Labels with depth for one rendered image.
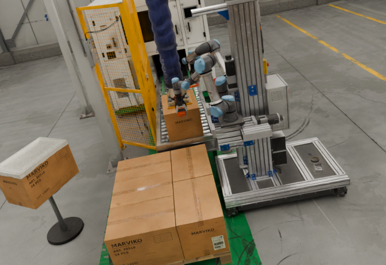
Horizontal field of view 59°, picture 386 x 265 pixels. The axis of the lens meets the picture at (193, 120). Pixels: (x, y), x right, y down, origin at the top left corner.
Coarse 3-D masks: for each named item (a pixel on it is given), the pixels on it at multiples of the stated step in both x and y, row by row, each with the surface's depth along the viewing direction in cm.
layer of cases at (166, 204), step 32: (128, 160) 384; (160, 160) 372; (192, 160) 360; (128, 192) 331; (160, 192) 323; (192, 192) 314; (128, 224) 291; (160, 224) 284; (192, 224) 280; (224, 224) 284; (128, 256) 289; (160, 256) 293; (192, 256) 296
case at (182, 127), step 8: (192, 96) 409; (192, 104) 388; (168, 112) 381; (192, 112) 379; (168, 120) 380; (176, 120) 381; (184, 120) 382; (192, 120) 383; (200, 120) 385; (168, 128) 384; (176, 128) 385; (184, 128) 386; (192, 128) 388; (200, 128) 389; (176, 136) 389; (184, 136) 391; (192, 136) 392
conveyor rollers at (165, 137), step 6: (186, 78) 589; (168, 90) 555; (198, 96) 516; (198, 102) 491; (162, 108) 499; (162, 114) 475; (204, 114) 452; (162, 120) 459; (204, 120) 436; (162, 126) 443; (204, 126) 427; (162, 132) 428; (204, 132) 411; (162, 138) 418; (168, 138) 412
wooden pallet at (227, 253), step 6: (222, 252) 297; (228, 252) 298; (198, 258) 299; (204, 258) 298; (210, 258) 299; (222, 258) 300; (228, 258) 301; (168, 264) 297; (174, 264) 298; (180, 264) 299
